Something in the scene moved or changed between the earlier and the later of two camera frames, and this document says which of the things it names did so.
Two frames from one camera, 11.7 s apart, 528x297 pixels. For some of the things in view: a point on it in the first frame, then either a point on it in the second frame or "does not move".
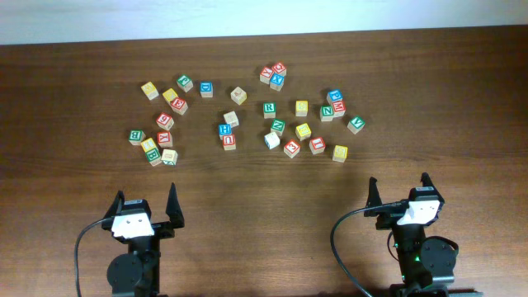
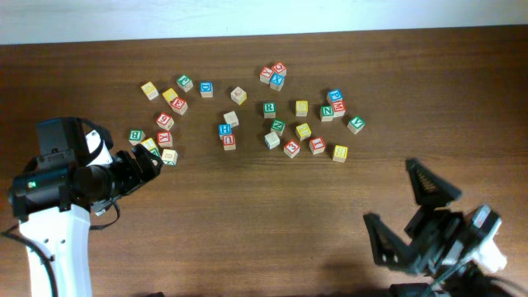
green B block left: [136, 136] does not move
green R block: [270, 110] does not move
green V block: [355, 124] does not move
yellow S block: [301, 108] does not move
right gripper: [385, 219] to [382, 237]
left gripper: [163, 227] to [127, 174]
